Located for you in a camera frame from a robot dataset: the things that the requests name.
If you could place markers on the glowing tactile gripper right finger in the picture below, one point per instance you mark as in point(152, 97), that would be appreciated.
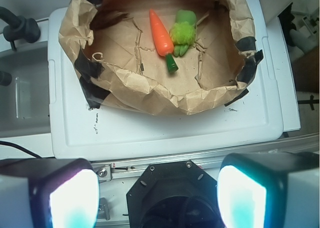
point(279, 189)

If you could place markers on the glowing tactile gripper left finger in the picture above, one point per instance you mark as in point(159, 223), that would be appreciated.
point(48, 192)

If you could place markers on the orange toy carrot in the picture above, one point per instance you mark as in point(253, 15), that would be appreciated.
point(162, 41)

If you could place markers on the white plastic bin lid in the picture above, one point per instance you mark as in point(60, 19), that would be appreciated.
point(110, 133)

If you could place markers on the clear plastic container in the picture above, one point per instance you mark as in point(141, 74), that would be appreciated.
point(24, 102)

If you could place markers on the black clamp knob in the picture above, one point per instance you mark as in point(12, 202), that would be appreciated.
point(18, 27)

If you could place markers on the crumpled brown paper bag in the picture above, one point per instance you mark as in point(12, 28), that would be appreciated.
point(110, 45)

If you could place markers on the green fuzzy plush toy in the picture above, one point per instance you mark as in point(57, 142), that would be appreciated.
point(183, 32)

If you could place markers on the metal corner bracket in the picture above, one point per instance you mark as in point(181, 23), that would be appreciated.
point(103, 171)

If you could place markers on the black octagonal mount plate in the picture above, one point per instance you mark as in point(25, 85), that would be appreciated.
point(176, 194)

